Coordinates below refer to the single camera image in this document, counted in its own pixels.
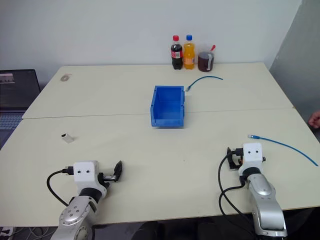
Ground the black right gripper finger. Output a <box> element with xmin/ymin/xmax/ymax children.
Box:
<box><xmin>226</xmin><ymin>147</ymin><xmax>237</xmax><ymax>172</ymax></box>

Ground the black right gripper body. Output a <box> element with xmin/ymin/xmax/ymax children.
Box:
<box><xmin>231</xmin><ymin>147</ymin><xmax>245</xmax><ymax>169</ymax></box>

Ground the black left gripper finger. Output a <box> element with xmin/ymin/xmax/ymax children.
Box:
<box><xmin>113</xmin><ymin>160</ymin><xmax>124</xmax><ymax>183</ymax></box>

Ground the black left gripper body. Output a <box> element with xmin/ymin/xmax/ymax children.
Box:
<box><xmin>98</xmin><ymin>171</ymin><xmax>118</xmax><ymax>189</ymax></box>

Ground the small white connector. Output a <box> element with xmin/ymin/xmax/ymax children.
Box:
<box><xmin>61</xmin><ymin>133</ymin><xmax>76</xmax><ymax>144</ymax></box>

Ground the bystander bare hand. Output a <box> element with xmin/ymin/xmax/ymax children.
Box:
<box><xmin>307</xmin><ymin>111</ymin><xmax>320</xmax><ymax>129</ymax></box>

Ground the blue plastic storage bin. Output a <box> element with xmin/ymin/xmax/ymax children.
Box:
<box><xmin>149</xmin><ymin>85</ymin><xmax>187</xmax><ymax>130</ymax></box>

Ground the clear jar dark liquid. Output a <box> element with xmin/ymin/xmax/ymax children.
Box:
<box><xmin>197</xmin><ymin>43</ymin><xmax>217</xmax><ymax>73</ymax></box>

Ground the orange soda bottle blue cap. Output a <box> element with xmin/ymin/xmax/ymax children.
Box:
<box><xmin>182</xmin><ymin>34</ymin><xmax>197</xmax><ymax>71</ymax></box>

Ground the cola bottle red cap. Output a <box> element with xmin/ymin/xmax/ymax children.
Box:
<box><xmin>170</xmin><ymin>34</ymin><xmax>184</xmax><ymax>71</ymax></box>

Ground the open black laptop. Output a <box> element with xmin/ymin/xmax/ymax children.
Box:
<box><xmin>0</xmin><ymin>68</ymin><xmax>41</xmax><ymax>131</ymax></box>

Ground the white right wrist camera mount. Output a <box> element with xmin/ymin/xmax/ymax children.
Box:
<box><xmin>237</xmin><ymin>142</ymin><xmax>264</xmax><ymax>176</ymax></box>

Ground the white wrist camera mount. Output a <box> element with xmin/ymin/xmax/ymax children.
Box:
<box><xmin>237</xmin><ymin>142</ymin><xmax>264</xmax><ymax>176</ymax></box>
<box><xmin>72</xmin><ymin>160</ymin><xmax>106</xmax><ymax>195</ymax></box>

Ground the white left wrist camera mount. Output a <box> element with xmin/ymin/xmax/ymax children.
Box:
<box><xmin>72</xmin><ymin>160</ymin><xmax>106</xmax><ymax>195</ymax></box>

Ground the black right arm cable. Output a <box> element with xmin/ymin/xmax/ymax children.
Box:
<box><xmin>217</xmin><ymin>154</ymin><xmax>256</xmax><ymax>227</ymax></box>

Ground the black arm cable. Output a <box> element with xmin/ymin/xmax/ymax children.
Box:
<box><xmin>46</xmin><ymin>166</ymin><xmax>76</xmax><ymax>207</ymax></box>
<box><xmin>217</xmin><ymin>154</ymin><xmax>256</xmax><ymax>227</ymax></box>

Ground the long blue Ethernet cable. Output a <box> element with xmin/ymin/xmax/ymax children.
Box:
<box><xmin>247</xmin><ymin>133</ymin><xmax>319</xmax><ymax>167</ymax></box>

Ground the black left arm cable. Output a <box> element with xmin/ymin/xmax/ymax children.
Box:
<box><xmin>46</xmin><ymin>166</ymin><xmax>76</xmax><ymax>207</ymax></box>

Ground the short blue cable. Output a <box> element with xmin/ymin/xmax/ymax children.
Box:
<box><xmin>186</xmin><ymin>75</ymin><xmax>224</xmax><ymax>92</ymax></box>

